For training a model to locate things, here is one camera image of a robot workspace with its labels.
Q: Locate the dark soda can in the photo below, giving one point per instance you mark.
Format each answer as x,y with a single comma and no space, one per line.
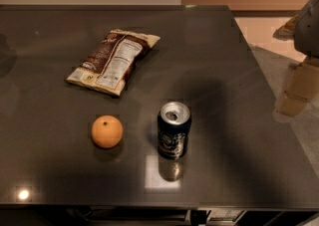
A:
174,122

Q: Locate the orange fruit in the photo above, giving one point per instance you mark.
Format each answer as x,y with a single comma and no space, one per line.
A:
107,131

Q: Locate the cardboard boxes by wall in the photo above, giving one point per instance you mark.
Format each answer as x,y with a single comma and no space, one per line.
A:
300,87

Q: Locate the brown chip bag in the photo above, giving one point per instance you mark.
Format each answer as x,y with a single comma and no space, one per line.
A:
108,68

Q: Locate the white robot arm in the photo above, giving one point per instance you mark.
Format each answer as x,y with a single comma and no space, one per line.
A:
306,35

